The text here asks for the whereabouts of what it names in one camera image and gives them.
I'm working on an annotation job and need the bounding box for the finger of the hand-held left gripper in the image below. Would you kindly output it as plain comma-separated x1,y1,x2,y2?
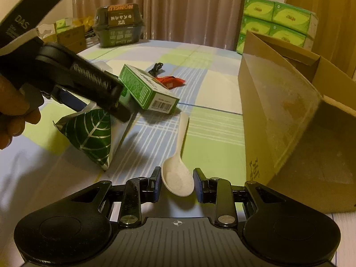
67,55,137,122
51,86,87,112

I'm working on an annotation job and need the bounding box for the brown cardboard box container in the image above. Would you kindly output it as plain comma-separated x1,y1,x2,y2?
238,30,356,214

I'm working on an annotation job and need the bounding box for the red snack packet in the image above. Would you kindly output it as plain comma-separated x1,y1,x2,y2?
156,76,186,90

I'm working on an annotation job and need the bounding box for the green carton box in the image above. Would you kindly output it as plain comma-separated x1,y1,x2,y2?
119,64,180,114

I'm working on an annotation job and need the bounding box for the dark green wrapped bowl pack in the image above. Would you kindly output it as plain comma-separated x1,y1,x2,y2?
92,3,146,48

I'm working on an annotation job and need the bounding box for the stack of green tissue packs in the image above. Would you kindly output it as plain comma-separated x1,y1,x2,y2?
236,0,319,55

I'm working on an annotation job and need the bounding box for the checkered tablecloth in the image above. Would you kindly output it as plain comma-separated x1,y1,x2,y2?
0,39,342,229

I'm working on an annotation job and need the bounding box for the person's left hand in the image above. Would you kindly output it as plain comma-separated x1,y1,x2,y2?
0,75,41,149

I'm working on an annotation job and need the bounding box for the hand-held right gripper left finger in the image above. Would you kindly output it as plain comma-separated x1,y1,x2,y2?
71,167,162,227

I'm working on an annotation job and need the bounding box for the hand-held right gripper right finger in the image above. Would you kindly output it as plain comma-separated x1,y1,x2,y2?
194,168,284,226

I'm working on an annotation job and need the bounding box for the black cable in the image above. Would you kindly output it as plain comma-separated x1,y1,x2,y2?
148,63,164,77

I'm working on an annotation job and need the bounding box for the white spoon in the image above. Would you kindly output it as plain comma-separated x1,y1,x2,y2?
161,113,194,197

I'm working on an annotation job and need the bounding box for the yellow plastic bag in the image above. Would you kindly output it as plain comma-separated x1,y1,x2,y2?
73,16,93,28

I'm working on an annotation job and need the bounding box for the silver green leaf pouch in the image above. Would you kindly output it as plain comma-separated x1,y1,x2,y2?
53,104,134,172

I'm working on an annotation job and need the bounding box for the brown curtain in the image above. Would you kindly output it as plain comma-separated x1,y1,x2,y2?
72,0,253,52

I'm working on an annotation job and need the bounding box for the tall brown cardboard box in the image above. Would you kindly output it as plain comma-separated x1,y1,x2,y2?
54,24,87,53

